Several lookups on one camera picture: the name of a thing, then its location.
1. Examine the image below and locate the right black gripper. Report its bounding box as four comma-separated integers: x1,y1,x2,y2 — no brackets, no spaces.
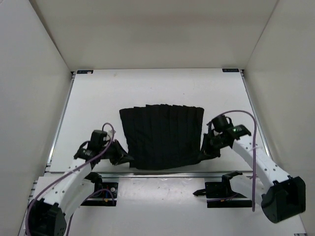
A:
198,133,228,161

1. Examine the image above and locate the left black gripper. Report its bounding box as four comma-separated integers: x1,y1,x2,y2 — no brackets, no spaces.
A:
100,138,134,164

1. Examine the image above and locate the black pleated skirt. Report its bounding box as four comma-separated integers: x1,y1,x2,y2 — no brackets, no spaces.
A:
119,104,204,171

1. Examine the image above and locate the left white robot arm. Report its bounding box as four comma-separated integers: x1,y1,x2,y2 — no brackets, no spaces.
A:
25,140,133,236

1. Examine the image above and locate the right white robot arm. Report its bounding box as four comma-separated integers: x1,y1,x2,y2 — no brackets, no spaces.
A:
201,125,306,223

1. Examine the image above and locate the right blue table label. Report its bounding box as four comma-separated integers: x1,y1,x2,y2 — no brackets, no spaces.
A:
222,68,239,73

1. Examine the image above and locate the blue table label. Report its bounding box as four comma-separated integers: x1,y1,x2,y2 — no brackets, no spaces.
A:
222,68,239,73
76,70,94,74

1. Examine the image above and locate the left blue table label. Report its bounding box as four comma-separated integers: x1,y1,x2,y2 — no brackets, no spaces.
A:
76,70,94,74

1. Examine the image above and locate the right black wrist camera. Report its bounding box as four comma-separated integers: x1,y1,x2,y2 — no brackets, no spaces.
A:
211,115,233,133

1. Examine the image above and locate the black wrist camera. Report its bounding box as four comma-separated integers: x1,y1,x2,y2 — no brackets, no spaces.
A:
88,130,107,150
211,115,233,133

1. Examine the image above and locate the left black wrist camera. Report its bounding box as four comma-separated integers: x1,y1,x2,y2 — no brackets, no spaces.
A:
88,130,107,150

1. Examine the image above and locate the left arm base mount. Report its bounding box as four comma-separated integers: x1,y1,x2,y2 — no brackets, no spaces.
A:
81,172,119,207

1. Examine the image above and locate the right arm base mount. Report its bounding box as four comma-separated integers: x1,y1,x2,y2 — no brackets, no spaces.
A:
193,171,252,208

